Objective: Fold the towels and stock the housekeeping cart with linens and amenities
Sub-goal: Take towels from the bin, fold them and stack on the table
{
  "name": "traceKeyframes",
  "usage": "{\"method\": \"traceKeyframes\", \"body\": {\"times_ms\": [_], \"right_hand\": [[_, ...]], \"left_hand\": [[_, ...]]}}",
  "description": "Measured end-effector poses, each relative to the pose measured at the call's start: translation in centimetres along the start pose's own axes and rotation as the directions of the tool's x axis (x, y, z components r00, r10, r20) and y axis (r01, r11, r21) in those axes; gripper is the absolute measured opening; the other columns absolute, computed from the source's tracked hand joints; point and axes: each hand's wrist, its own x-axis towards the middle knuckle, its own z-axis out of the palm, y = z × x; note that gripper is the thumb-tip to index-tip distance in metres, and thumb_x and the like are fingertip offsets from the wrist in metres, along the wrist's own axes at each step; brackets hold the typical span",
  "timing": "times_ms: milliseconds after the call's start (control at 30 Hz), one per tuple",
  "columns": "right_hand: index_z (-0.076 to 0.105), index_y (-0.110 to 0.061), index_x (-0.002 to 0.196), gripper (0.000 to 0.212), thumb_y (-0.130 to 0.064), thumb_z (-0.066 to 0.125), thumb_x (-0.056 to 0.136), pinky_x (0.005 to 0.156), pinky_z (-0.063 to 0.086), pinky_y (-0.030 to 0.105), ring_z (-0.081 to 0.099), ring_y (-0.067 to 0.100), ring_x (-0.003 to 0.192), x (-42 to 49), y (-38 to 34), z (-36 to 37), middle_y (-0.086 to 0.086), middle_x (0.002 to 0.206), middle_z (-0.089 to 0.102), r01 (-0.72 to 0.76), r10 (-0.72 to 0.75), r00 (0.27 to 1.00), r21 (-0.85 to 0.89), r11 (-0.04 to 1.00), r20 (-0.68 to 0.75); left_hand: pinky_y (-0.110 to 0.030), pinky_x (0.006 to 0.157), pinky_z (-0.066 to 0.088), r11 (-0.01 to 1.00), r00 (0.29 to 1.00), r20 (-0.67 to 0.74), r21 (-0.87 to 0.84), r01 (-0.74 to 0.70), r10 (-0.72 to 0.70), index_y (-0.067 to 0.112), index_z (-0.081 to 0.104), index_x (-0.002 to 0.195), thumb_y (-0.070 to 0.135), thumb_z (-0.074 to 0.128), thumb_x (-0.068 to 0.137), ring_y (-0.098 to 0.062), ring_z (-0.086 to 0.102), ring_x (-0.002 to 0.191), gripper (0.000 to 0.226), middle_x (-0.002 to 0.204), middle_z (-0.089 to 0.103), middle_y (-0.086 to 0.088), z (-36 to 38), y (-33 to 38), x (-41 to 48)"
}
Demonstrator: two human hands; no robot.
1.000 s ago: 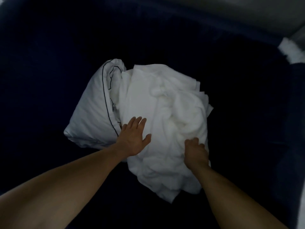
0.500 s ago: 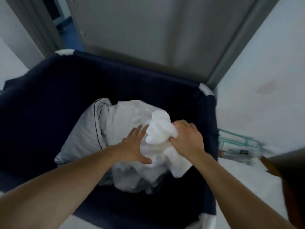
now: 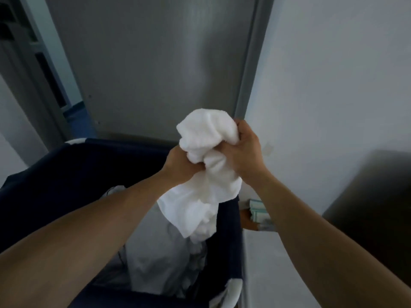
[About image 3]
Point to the person's right hand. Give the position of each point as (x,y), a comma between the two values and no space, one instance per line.
(247,153)

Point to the person's left hand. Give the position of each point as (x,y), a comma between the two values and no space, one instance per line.
(179,166)

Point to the white towel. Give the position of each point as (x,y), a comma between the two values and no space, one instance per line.
(205,134)

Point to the teal white boxes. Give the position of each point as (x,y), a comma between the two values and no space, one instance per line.
(258,214)

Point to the brown housekeeping cart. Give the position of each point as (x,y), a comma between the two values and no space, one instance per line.
(379,205)

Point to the person's left forearm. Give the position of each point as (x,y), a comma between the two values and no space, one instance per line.
(80,246)

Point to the person's right forearm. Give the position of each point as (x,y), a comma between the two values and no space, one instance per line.
(321,253)

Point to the round wooden side table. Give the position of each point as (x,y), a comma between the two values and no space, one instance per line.
(246,221)

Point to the white pillowcase black piping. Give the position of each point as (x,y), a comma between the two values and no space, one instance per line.
(154,259)

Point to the grey door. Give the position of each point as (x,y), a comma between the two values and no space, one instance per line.
(154,67)

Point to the grey door frame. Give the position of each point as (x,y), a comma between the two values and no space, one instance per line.
(253,60)

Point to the navy laundry hamper white frame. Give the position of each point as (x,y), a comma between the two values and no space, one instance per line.
(80,169)

